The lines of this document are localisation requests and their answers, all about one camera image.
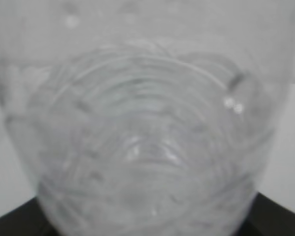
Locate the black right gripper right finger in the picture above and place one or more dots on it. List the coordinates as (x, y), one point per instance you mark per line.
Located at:
(267, 218)

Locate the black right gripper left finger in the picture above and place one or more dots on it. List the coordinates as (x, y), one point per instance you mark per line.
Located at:
(26, 220)

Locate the clear plastic water bottle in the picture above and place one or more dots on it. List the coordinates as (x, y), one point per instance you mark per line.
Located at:
(145, 117)

